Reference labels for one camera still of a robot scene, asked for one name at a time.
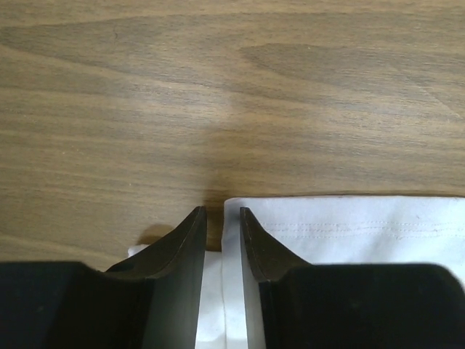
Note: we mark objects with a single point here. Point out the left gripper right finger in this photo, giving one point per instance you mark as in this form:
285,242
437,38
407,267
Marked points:
290,303

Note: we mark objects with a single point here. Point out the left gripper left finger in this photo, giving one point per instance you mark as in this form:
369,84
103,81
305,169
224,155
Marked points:
149,300

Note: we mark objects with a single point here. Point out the white t shirt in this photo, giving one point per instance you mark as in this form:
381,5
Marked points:
327,230

